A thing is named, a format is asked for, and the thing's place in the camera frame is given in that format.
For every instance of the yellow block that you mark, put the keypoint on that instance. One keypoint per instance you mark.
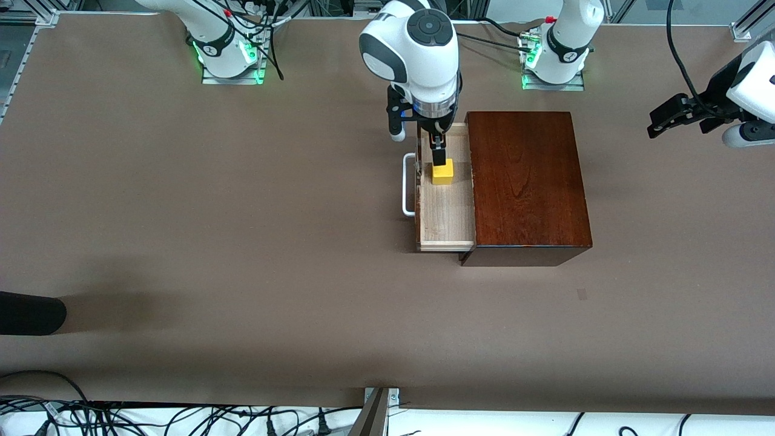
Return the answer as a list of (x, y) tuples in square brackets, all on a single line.
[(442, 172)]

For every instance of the metal base plate of right arm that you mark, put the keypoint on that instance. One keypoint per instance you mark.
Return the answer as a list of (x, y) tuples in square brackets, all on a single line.
[(233, 80)]

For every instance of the black cylinder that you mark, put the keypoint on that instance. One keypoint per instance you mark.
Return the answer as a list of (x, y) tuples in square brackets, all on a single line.
[(30, 313)]

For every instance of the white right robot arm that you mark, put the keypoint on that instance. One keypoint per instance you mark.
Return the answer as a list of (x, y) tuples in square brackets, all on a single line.
[(418, 60)]

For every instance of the metal base plate of left arm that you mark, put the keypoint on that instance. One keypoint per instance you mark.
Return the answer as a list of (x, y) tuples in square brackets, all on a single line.
[(554, 86)]

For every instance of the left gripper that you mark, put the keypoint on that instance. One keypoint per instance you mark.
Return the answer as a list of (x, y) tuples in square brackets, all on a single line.
[(712, 99)]

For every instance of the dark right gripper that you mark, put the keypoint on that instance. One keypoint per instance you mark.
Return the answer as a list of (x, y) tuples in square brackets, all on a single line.
[(436, 142)]

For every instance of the aluminium frame corner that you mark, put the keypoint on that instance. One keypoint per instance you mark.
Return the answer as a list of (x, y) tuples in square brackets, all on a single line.
[(748, 24)]

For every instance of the metal bracket with grey pole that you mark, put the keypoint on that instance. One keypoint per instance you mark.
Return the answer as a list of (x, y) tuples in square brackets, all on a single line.
[(376, 415)]

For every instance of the aluminium side rail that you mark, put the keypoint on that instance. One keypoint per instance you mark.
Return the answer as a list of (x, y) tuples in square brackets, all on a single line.
[(21, 60)]

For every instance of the brown table cover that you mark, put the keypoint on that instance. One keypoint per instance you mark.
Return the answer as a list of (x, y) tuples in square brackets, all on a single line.
[(242, 242)]

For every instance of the dark brown wooden cabinet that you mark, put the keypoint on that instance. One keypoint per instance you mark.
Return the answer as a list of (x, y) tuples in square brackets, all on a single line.
[(527, 175)]

